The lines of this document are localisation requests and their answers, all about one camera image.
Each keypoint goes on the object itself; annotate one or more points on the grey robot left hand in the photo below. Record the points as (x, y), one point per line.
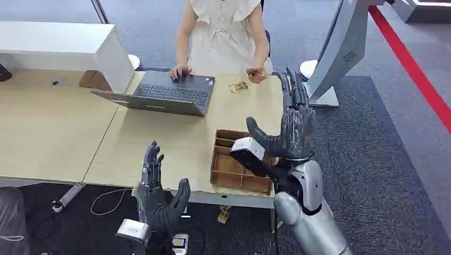
(155, 207)

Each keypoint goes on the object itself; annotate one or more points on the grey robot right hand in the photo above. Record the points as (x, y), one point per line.
(297, 130)

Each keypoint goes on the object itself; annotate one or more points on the person's right hand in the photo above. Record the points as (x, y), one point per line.
(180, 71)

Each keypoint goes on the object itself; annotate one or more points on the person's left hand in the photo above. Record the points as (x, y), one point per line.
(260, 74)

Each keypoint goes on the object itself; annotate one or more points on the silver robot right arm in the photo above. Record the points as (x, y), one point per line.
(310, 225)

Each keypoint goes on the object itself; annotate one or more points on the grey laptop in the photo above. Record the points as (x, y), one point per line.
(169, 94)

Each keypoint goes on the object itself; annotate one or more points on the white device yellow label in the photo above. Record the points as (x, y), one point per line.
(179, 243)

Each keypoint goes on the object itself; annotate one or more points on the white round base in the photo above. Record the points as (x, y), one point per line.
(135, 61)
(307, 68)

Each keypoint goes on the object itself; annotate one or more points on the person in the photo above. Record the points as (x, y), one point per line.
(222, 35)

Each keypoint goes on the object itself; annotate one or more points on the dark carpet mat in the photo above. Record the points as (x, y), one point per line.
(359, 158)

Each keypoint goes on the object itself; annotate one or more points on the wooden compartment box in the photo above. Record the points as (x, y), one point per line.
(229, 169)

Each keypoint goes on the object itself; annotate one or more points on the brown cardboard box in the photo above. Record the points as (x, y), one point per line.
(94, 81)

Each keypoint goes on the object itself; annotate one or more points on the white desk leg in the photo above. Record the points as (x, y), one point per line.
(68, 197)

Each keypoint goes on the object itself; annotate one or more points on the grey kiosk stand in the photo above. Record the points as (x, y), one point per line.
(343, 49)

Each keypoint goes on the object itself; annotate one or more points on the grey metal pole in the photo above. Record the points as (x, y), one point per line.
(99, 11)

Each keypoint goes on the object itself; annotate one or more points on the white cabinet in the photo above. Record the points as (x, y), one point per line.
(56, 42)

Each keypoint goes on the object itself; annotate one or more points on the red floor tape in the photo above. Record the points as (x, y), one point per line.
(412, 67)

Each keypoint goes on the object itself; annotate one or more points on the dark grey bulky object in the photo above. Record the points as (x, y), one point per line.
(12, 218)

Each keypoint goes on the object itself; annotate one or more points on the grey platform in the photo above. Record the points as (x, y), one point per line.
(422, 10)

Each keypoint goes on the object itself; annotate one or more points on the black object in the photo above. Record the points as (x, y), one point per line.
(4, 73)

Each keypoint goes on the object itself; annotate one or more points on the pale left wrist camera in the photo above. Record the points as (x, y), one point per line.
(133, 230)

